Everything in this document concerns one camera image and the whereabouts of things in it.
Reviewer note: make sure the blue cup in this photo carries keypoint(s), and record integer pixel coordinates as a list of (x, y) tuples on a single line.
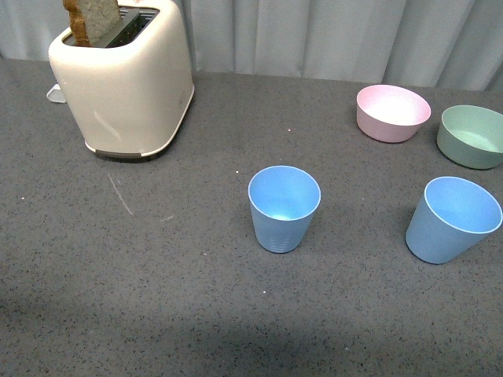
[(283, 200), (452, 215)]

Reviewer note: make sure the pink bowl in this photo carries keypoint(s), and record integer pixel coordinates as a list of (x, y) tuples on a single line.
[(390, 114)]

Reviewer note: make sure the cream white toaster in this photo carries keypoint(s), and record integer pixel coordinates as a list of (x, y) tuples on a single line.
[(130, 91)]

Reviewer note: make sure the toaster lever knob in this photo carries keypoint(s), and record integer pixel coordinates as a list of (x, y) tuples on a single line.
[(56, 95)]

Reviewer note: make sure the green bowl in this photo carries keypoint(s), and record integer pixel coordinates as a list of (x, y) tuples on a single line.
[(471, 136)]

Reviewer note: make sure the slice of toast bread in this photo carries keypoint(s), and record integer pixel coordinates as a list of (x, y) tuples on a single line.
[(90, 20)]

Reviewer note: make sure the grey curtain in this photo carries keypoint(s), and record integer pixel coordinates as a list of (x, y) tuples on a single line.
[(449, 44)]

